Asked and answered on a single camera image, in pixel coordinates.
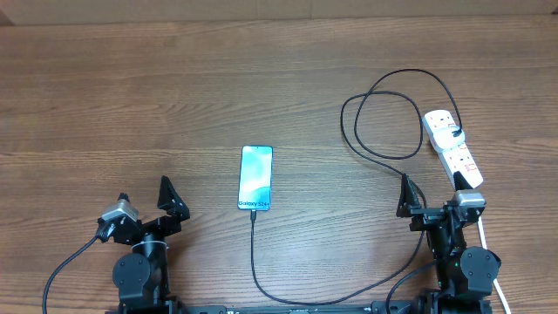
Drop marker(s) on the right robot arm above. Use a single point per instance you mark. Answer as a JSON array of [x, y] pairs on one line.
[[465, 274]]

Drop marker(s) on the white charger plug adapter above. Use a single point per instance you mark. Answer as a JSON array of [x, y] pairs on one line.
[[448, 138]]

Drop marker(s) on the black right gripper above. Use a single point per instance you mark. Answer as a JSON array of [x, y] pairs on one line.
[[406, 207]]

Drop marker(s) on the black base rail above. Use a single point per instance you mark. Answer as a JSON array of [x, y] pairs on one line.
[[376, 307]]

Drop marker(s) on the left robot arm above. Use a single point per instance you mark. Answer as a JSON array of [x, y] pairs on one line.
[[142, 276]]

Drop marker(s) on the blue Galaxy smartphone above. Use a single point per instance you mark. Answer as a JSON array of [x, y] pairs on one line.
[[255, 178]]

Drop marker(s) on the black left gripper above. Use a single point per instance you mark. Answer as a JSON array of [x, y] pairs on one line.
[[170, 224]]

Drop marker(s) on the white power strip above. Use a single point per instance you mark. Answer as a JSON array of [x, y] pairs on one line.
[[457, 159]]

